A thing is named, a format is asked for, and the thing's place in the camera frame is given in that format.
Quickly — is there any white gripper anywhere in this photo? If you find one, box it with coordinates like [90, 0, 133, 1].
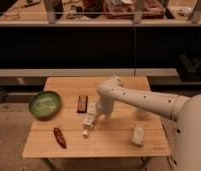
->
[96, 98, 114, 118]

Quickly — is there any white lotion bottle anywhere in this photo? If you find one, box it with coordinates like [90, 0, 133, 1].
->
[82, 103, 97, 138]

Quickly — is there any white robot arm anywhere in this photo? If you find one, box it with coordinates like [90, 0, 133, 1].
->
[97, 76, 201, 171]

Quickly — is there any brown rectangular box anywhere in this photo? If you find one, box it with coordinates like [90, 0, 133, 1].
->
[77, 95, 88, 113]

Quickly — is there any white paper cup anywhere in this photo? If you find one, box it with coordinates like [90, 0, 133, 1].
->
[137, 110, 149, 120]

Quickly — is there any wooden table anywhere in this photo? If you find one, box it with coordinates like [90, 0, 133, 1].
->
[22, 77, 170, 160]

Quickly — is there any red chili pepper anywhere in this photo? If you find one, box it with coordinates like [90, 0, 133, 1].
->
[54, 128, 66, 148]

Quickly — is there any green bowl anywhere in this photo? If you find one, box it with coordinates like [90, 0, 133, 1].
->
[28, 91, 61, 120]

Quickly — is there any background workbench shelf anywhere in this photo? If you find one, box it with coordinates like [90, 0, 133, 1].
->
[0, 0, 201, 27]

